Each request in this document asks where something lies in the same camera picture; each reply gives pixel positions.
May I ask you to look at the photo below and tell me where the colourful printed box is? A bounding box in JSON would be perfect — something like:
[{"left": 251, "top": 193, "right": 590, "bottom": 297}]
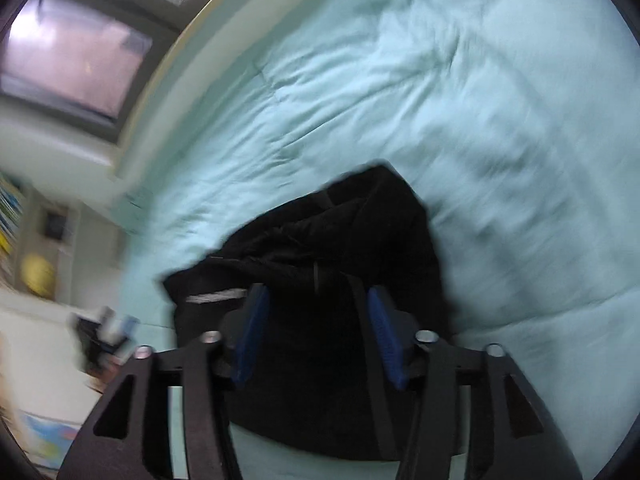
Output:
[{"left": 19, "top": 411, "right": 82, "bottom": 467}]

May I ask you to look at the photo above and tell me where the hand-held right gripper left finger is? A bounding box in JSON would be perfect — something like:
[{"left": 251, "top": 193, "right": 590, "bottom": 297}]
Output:
[{"left": 57, "top": 282, "right": 273, "bottom": 480}]

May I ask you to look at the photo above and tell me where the row of colourful books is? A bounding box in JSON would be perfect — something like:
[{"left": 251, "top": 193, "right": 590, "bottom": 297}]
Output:
[{"left": 0, "top": 175, "right": 27, "bottom": 281}]

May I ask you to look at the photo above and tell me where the grey framed window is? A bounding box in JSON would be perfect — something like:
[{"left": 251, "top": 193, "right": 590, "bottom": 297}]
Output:
[{"left": 0, "top": 0, "right": 213, "bottom": 136}]

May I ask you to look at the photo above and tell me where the yellow globe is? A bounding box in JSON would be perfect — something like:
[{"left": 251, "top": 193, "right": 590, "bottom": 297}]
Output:
[{"left": 20, "top": 254, "right": 57, "bottom": 299}]

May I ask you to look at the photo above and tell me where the white bookshelf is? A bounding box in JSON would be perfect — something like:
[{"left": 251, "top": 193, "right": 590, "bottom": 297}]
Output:
[{"left": 0, "top": 170, "right": 126, "bottom": 306}]

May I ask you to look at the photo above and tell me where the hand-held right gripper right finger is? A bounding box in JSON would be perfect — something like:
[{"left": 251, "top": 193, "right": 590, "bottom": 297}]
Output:
[{"left": 366, "top": 286, "right": 583, "bottom": 480}]

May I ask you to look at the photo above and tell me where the teal quilted blanket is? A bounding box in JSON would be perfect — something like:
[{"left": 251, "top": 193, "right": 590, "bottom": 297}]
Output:
[{"left": 117, "top": 0, "right": 636, "bottom": 480}]

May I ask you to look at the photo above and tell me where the black hooded jacket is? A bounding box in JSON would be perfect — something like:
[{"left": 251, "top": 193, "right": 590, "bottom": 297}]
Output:
[{"left": 162, "top": 160, "right": 451, "bottom": 463}]

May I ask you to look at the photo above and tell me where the beige window sill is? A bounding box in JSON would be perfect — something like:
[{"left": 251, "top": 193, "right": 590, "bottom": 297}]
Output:
[{"left": 114, "top": 0, "right": 301, "bottom": 181}]

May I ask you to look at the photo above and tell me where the black picture frame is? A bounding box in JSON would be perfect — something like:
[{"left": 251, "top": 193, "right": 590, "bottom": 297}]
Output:
[{"left": 42, "top": 210, "right": 69, "bottom": 241}]

